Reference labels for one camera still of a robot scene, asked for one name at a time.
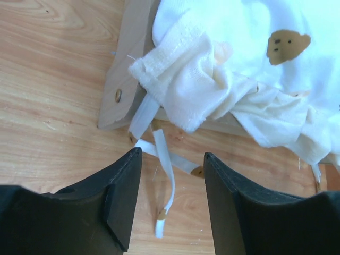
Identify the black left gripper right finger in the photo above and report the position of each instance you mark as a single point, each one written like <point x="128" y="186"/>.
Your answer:
<point x="247" y="218"/>

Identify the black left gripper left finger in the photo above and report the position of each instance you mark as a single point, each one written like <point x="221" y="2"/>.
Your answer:
<point x="92" y="216"/>

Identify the large bear print cushion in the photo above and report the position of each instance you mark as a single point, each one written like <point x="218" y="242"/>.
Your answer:
<point x="239" y="74"/>

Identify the wooden striped pet bed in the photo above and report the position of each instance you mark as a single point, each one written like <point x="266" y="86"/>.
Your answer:
<point x="125" y="79"/>

